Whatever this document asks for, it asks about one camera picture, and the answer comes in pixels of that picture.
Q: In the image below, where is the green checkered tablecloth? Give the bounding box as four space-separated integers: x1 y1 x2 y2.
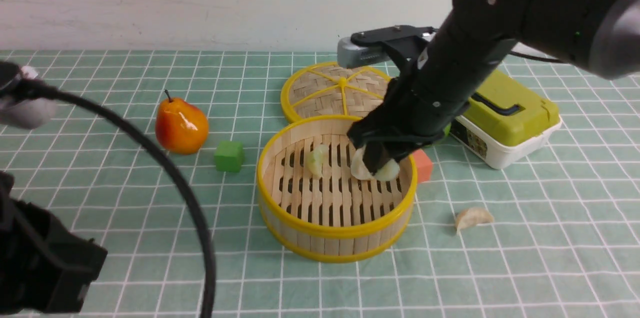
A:
0 50 640 317

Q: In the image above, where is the greenish dumpling front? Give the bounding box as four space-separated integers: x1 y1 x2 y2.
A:
350 145 400 182

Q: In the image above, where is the pale dumpling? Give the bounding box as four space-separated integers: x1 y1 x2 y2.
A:
304 144 329 179
454 207 495 234

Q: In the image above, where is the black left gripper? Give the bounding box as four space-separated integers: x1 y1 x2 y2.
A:
0 172 108 315

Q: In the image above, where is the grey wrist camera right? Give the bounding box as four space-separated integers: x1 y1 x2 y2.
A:
336 25 438 69

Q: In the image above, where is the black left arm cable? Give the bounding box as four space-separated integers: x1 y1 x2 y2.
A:
15 79 217 318

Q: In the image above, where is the green lidded white box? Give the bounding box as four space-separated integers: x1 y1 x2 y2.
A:
449 70 563 170

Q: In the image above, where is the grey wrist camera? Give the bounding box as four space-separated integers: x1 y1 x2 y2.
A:
0 61 58 130
336 25 438 69

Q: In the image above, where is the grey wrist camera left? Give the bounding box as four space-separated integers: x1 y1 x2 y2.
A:
0 61 58 130

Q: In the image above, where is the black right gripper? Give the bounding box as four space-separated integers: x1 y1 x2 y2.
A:
347 75 473 174

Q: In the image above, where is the bamboo steamer tray yellow rim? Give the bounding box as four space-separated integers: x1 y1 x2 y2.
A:
256 115 418 263

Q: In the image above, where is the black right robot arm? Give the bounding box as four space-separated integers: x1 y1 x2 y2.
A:
338 0 640 175

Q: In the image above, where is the green cube block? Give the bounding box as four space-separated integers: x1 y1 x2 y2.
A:
214 140 245 173

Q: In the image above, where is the woven bamboo steamer lid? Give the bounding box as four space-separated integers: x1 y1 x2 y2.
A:
279 62 391 123

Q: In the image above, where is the orange cube block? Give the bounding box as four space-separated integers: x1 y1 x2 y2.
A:
412 149 434 183

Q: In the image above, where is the red orange pear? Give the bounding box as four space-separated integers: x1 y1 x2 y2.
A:
155 89 210 155

